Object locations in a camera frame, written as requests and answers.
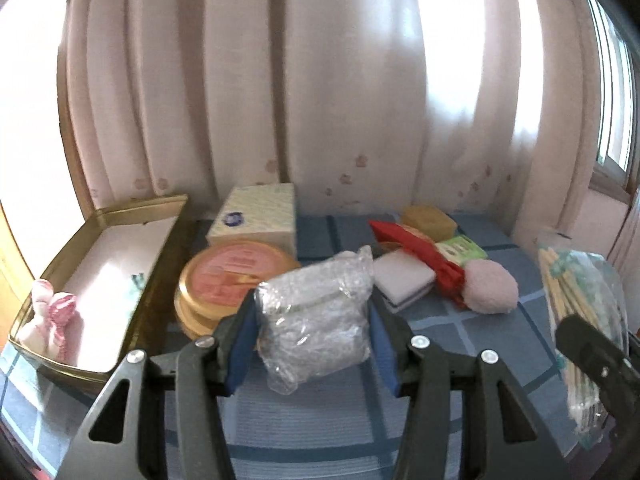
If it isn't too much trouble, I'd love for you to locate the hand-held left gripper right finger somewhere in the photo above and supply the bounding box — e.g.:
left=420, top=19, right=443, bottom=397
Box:
left=367, top=302, right=557, bottom=480

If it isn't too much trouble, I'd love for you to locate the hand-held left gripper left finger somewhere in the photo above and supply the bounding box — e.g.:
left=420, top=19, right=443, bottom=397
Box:
left=57, top=294, right=261, bottom=480

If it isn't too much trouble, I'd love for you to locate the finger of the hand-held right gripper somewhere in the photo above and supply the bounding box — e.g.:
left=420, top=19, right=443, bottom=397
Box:
left=556, top=314, right=640, bottom=408

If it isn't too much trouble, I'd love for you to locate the clear plastic bag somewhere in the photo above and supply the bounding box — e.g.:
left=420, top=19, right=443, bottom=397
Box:
left=254, top=246, right=376, bottom=396

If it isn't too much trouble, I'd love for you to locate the white sponge with dark layer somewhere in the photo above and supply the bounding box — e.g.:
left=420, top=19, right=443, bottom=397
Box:
left=372, top=252, right=437, bottom=314

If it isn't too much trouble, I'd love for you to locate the pink fluffy puff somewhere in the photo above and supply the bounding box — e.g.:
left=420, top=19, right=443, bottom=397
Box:
left=462, top=260, right=520, bottom=316

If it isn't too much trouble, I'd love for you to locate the red and gold fabric pouch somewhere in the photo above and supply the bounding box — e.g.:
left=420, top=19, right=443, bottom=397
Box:
left=368, top=219, right=469, bottom=307

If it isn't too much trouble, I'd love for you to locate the gold rectangular tin box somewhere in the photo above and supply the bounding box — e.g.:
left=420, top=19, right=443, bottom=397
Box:
left=7, top=194, right=190, bottom=395

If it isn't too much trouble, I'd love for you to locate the plastic bag of wooden sticks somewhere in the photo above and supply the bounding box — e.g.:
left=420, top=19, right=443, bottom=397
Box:
left=537, top=240, right=629, bottom=450

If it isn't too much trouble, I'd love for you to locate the round gold tin pink lid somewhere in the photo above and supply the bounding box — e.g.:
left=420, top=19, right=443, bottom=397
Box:
left=177, top=240, right=301, bottom=322
left=175, top=302, right=227, bottom=342

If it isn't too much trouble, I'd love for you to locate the white and green tissue box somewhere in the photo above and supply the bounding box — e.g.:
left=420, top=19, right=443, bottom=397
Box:
left=206, top=183, right=299, bottom=261

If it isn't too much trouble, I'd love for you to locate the green and white packet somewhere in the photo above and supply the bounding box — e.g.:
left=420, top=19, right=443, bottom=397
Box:
left=434, top=235, right=489, bottom=267

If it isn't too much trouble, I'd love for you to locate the yellow sponge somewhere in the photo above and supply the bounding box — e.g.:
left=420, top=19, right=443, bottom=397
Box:
left=401, top=204, right=459, bottom=242

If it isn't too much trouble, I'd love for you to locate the pink and white knit towel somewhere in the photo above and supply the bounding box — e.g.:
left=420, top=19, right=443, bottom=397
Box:
left=20, top=280, right=79, bottom=364

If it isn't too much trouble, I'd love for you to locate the pale pink flowered curtain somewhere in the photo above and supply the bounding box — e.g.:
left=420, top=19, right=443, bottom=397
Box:
left=59, top=0, right=608, bottom=216

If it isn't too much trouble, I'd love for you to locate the window with white frame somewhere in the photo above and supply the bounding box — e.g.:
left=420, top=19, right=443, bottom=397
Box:
left=582, top=0, right=640, bottom=203

